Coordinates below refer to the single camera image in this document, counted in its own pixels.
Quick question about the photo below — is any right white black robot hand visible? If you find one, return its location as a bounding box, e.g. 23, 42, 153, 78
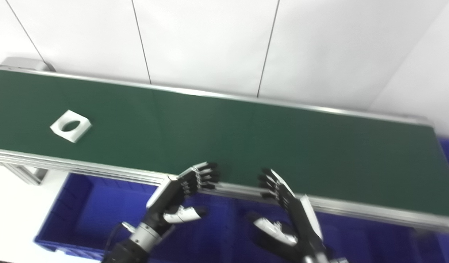
246, 168, 327, 262

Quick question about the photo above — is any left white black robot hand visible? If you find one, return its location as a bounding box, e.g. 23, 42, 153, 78
142, 162, 220, 234

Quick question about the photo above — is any white square part round hole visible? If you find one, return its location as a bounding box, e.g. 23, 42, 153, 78
50, 110, 92, 143

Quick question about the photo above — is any aluminium conveyor leg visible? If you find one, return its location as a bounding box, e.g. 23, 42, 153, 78
0, 162, 49, 186

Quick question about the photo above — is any grey conveyor end housing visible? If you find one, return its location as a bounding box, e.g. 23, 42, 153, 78
0, 57, 56, 72

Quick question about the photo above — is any green conveyor belt aluminium frame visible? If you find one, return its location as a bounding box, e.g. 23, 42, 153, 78
0, 62, 449, 235

